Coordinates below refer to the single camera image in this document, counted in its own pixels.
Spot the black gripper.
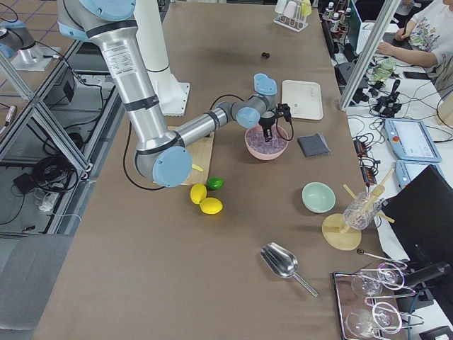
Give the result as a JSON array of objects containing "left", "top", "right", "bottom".
[{"left": 258, "top": 110, "right": 276, "bottom": 141}]

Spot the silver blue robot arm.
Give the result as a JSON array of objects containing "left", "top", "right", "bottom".
[{"left": 57, "top": 1, "right": 277, "bottom": 187}]

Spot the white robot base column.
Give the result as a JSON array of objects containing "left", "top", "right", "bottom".
[{"left": 134, "top": 0, "right": 190, "bottom": 117}]

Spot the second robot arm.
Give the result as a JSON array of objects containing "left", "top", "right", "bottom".
[{"left": 1, "top": 20, "right": 61, "bottom": 72}]

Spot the pink bowl of ice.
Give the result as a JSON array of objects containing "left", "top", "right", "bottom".
[{"left": 244, "top": 125, "right": 289, "bottom": 161}]

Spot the light blue plastic cup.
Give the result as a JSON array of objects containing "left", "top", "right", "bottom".
[{"left": 253, "top": 73, "right": 268, "bottom": 94}]

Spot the pink upturned cup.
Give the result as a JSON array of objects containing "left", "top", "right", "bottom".
[{"left": 283, "top": 1, "right": 297, "bottom": 18}]

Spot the pale mint upturned cup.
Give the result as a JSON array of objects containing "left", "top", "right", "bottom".
[{"left": 275, "top": 0, "right": 287, "bottom": 16}]

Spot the wooden cup tree stand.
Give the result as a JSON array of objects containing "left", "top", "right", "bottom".
[{"left": 322, "top": 168, "right": 395, "bottom": 251}]

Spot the yellow green upturned cup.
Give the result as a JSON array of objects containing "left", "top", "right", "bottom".
[{"left": 300, "top": 0, "right": 312, "bottom": 17}]

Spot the steel ice scoop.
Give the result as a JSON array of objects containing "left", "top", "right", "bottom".
[{"left": 260, "top": 242, "right": 319, "bottom": 298}]

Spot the grey folded cloth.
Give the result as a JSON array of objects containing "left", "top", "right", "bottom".
[{"left": 297, "top": 133, "right": 331, "bottom": 157}]

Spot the cream rabbit serving tray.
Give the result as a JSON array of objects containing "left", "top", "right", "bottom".
[{"left": 281, "top": 80, "right": 323, "bottom": 120}]

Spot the wooden cutting board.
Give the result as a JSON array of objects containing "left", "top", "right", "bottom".
[{"left": 183, "top": 132, "right": 214, "bottom": 186}]

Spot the green lime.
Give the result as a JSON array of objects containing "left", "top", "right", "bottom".
[{"left": 206, "top": 176, "right": 224, "bottom": 191}]

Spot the yellow plastic knife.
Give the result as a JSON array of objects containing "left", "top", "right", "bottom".
[{"left": 192, "top": 164, "right": 204, "bottom": 172}]

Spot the mint green bowl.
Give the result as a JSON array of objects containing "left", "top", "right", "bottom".
[{"left": 302, "top": 182, "right": 336, "bottom": 213}]

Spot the yellow lemon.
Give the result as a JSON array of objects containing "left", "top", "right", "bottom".
[
  {"left": 190, "top": 183, "right": 207, "bottom": 205},
  {"left": 200, "top": 197, "right": 223, "bottom": 215}
]

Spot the clear textured glass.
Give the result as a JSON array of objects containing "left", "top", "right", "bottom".
[{"left": 343, "top": 192, "right": 382, "bottom": 230}]

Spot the blue teach pendant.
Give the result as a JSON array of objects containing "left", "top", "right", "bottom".
[
  {"left": 384, "top": 118, "right": 442, "bottom": 163},
  {"left": 394, "top": 159, "right": 444, "bottom": 191}
]

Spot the long bar spoon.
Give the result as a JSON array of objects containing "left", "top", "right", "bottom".
[{"left": 356, "top": 248, "right": 408, "bottom": 265}]

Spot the black monitor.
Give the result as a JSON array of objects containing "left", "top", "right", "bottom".
[{"left": 383, "top": 165, "right": 452, "bottom": 269}]

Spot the upper wine glass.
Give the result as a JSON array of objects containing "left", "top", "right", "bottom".
[{"left": 351, "top": 262, "right": 405, "bottom": 298}]

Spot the person in white shirt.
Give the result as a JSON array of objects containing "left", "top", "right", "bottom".
[{"left": 377, "top": 1, "right": 452, "bottom": 68}]

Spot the wine glass holder rack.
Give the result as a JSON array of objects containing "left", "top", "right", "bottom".
[{"left": 332, "top": 262, "right": 424, "bottom": 339}]

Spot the lower wine glass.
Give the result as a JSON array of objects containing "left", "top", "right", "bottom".
[{"left": 345, "top": 302, "right": 403, "bottom": 339}]

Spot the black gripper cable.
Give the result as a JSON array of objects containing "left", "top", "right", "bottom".
[{"left": 122, "top": 93, "right": 294, "bottom": 191}]

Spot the white wire cup rack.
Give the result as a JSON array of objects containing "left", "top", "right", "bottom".
[{"left": 273, "top": 7, "right": 309, "bottom": 33}]

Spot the aluminium frame post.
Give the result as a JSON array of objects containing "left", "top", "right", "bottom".
[{"left": 338, "top": 0, "right": 400, "bottom": 111}]

